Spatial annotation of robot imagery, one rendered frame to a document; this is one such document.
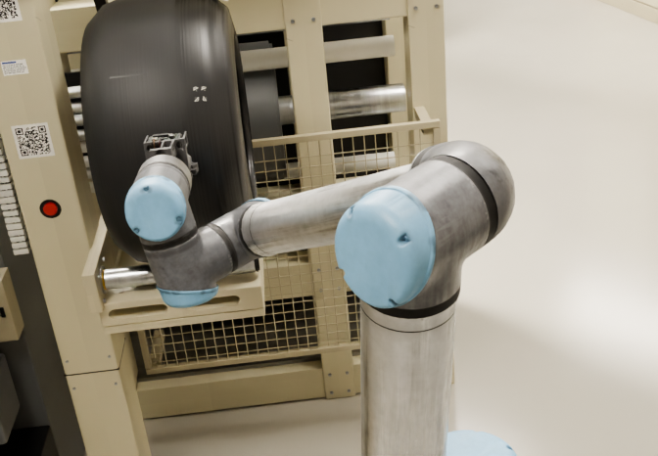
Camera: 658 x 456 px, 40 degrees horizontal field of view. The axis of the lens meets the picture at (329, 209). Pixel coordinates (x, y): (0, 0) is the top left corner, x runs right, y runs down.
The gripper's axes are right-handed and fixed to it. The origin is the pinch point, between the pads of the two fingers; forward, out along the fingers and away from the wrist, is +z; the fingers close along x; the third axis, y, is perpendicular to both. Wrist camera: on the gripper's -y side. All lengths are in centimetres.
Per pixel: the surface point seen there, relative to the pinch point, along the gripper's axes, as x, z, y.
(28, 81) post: 29.6, 19.7, 14.1
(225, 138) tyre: -9.4, 3.5, 1.9
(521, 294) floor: -102, 141, -107
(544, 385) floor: -95, 87, -114
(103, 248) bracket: 22.8, 26.1, -26.0
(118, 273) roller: 18.7, 18.2, -29.4
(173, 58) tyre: -1.4, 8.3, 17.4
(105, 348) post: 27, 28, -52
